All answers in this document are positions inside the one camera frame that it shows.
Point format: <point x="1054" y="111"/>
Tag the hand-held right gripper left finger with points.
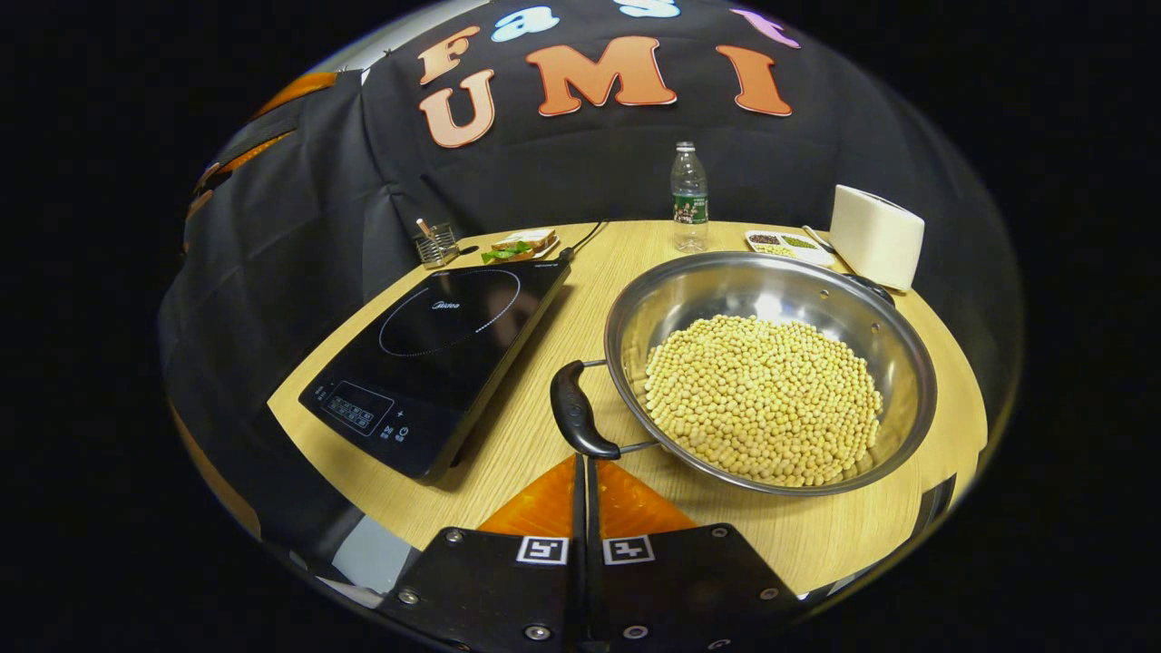
<point x="490" y="589"/>

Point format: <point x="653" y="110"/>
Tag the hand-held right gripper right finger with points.
<point x="689" y="589"/>

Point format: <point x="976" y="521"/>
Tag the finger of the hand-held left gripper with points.
<point x="295" y="91"/>
<point x="249" y="154"/>

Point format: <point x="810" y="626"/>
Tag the pile of soybeans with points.
<point x="762" y="399"/>

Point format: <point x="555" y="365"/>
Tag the black induction cooktop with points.
<point x="435" y="363"/>

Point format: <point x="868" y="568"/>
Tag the stainless steel pot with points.
<point x="771" y="281"/>

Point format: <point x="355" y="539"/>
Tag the sandwich on plate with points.
<point x="521" y="245"/>

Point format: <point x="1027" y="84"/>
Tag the white divided bean dish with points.
<point x="789" y="245"/>

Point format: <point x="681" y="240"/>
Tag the clear plastic water bottle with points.
<point x="689" y="204"/>

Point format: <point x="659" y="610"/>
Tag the white toaster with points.
<point x="875" y="236"/>

